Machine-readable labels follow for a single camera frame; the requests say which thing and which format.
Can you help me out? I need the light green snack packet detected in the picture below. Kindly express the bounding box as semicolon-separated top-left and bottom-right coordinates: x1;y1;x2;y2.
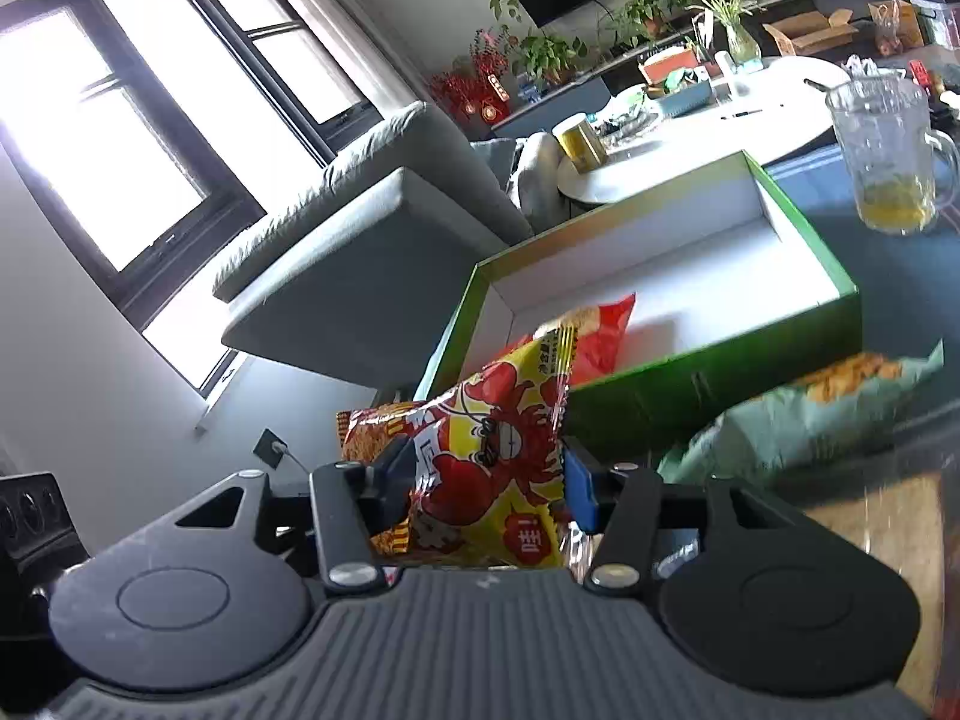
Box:
658;341;944;485

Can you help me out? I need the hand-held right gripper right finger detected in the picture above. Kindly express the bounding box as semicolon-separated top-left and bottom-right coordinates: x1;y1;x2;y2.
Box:
562;448;785;592

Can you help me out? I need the round white table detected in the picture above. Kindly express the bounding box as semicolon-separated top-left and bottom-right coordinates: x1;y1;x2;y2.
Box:
556;54;852;205

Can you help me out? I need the dark grey television cabinet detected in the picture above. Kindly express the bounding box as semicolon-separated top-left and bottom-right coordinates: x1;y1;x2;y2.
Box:
491;73;642;145

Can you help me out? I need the open brown cardboard box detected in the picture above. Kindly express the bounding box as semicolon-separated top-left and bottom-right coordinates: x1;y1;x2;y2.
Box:
763;9;857;57

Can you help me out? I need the yellow can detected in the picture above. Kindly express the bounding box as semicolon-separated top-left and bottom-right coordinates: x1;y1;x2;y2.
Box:
553;112;610;173

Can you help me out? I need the yellow red crayfish snack packet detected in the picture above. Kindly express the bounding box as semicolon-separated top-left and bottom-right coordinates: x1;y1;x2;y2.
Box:
336;315;578;571

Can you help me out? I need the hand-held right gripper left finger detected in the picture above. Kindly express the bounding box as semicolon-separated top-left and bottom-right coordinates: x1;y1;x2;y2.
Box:
172;435;419;593

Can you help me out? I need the blue basket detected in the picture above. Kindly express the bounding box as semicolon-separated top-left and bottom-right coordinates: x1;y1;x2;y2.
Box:
643;79;713;119

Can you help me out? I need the green potted plant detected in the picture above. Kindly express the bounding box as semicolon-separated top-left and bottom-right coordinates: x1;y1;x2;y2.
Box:
516;30;587;85
619;0;710;38

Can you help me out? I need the grey armchair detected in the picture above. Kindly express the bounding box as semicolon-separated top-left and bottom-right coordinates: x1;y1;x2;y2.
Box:
212;100;537;391

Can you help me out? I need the green cardboard box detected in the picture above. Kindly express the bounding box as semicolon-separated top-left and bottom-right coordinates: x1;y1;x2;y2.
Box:
412;150;862;458

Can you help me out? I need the red berry decoration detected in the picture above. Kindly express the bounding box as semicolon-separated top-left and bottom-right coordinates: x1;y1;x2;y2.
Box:
426;30;520;128

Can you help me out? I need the wall socket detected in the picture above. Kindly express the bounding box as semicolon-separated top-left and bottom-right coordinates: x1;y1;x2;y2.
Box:
253;427;291;470

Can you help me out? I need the grey cloth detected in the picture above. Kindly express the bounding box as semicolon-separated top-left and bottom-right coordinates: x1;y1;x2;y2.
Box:
506;133;572;235

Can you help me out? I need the clear plastic bag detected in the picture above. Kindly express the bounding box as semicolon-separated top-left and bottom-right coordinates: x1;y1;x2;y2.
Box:
868;0;925;55

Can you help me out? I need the dark framed window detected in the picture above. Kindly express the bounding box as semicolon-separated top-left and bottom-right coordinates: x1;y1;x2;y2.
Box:
0;0;421;398

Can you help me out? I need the spider plant in glass vase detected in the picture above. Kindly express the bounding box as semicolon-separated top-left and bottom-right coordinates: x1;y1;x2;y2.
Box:
686;0;766;65

